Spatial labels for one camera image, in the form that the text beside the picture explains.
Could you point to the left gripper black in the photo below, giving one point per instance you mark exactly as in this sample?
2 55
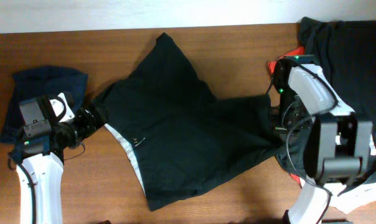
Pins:
93 115

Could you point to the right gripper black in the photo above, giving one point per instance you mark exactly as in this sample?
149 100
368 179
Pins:
275 118

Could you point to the black shorts patterned waistband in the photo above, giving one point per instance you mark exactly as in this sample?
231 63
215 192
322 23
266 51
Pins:
185 141

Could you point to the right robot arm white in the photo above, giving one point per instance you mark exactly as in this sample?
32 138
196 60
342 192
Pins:
337 148

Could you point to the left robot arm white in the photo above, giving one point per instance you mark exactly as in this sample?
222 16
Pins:
50 126

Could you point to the black garment white lettering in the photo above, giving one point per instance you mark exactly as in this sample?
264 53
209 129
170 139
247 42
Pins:
296 150

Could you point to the red garment in pile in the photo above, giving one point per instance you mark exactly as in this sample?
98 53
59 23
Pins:
298 51

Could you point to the folded navy blue garment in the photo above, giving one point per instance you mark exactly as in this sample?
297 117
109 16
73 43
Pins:
34 82

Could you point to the black t-shirt on pile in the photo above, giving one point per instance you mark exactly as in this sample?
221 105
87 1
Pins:
346 51

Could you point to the white garment under pile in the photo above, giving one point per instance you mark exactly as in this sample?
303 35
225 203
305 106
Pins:
359 193

